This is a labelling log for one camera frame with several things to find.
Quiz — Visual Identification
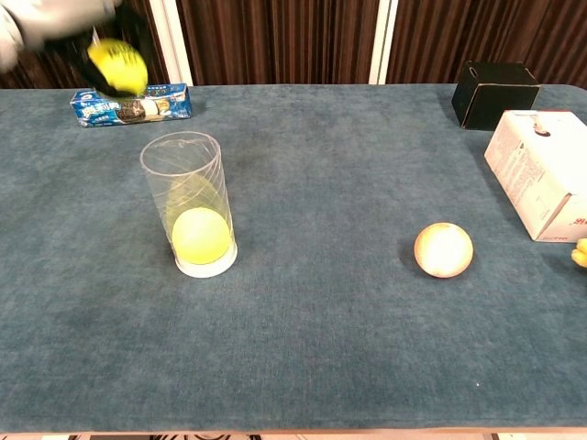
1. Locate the white frame post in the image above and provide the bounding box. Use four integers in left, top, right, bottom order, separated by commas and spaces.
368, 0, 399, 85
149, 0, 194, 87

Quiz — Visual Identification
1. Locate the yellow toy banana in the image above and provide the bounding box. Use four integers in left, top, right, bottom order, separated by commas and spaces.
570, 237, 587, 270

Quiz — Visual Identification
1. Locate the black cardboard box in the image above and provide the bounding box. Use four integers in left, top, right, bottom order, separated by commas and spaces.
450, 60, 541, 132

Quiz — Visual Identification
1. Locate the plain yellow tennis ball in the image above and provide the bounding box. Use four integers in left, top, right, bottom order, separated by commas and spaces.
171, 206, 231, 266

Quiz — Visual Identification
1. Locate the white cardboard box red print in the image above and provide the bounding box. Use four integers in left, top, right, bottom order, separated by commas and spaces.
483, 109, 587, 243

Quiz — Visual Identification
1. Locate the dark brown curtain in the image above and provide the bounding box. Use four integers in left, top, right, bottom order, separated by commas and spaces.
0, 0, 587, 91

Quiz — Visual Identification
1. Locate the round peach-coloured fruit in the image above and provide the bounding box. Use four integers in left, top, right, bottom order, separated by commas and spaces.
413, 222, 474, 280

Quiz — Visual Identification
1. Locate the blue-green table cloth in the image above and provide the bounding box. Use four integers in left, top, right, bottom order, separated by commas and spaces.
0, 82, 587, 435

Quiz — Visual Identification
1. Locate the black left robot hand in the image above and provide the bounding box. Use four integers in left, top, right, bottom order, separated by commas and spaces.
44, 31, 149, 100

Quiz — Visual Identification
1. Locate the clear plastic tube container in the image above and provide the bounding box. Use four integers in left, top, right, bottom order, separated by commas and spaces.
139, 130, 239, 280

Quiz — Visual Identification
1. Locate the yellow tennis ball black print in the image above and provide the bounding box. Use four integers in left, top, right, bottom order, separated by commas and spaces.
87, 38, 150, 93

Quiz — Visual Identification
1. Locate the blue Oreo cookie box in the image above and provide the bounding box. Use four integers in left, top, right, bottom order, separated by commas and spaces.
69, 82, 193, 129

